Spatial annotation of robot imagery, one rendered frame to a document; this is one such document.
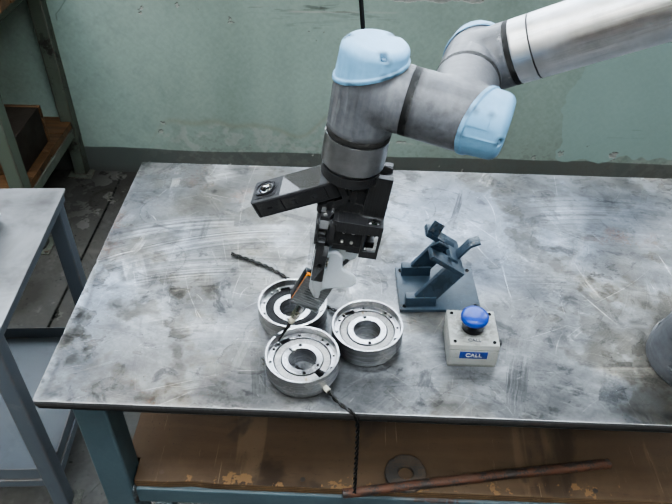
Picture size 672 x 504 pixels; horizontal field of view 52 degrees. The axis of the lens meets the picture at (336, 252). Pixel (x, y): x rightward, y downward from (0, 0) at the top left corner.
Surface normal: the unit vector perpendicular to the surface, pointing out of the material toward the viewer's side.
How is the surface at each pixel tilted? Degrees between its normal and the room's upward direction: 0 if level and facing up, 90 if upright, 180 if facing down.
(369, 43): 8
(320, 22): 90
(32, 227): 0
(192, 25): 90
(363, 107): 89
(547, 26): 51
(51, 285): 0
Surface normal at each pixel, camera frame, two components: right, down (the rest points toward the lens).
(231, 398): 0.01, -0.76
